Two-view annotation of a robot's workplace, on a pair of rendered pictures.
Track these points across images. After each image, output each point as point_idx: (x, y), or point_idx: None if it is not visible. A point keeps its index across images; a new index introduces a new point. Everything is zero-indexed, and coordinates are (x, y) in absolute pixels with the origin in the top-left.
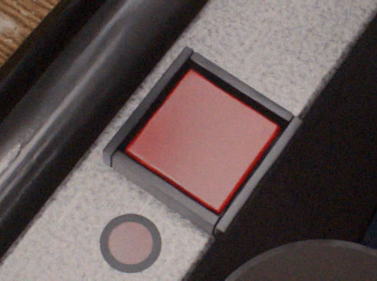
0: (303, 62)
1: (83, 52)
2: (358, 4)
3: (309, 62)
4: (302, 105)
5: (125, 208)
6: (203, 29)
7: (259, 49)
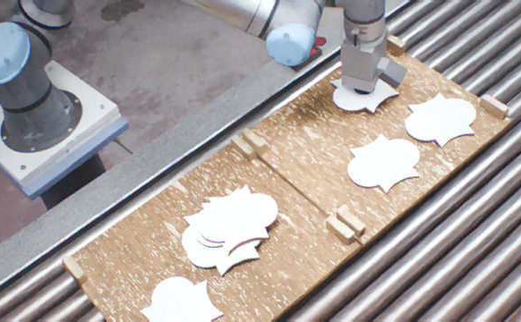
0: (268, 69)
1: (321, 73)
2: (248, 80)
3: (266, 69)
4: (271, 61)
5: (319, 46)
6: (290, 78)
7: (277, 72)
